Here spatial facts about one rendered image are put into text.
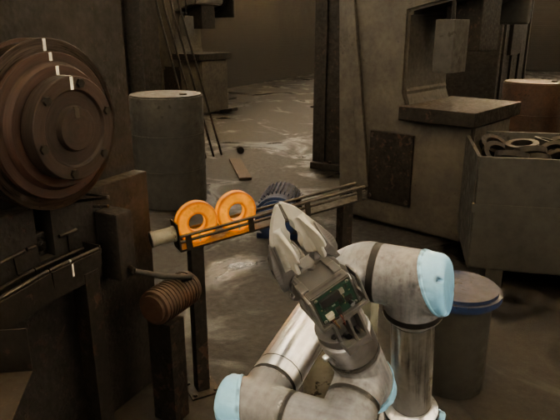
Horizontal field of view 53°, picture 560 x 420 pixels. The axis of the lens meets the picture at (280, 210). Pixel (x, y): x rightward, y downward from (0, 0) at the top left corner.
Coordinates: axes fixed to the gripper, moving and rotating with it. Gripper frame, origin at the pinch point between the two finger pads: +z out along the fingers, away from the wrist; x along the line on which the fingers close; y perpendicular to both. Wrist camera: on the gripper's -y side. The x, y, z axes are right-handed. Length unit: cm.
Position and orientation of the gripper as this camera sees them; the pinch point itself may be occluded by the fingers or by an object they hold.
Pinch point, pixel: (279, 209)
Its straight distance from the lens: 68.0
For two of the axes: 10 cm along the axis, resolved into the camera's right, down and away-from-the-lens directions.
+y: 4.2, 3.7, -8.3
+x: -8.3, 5.3, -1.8
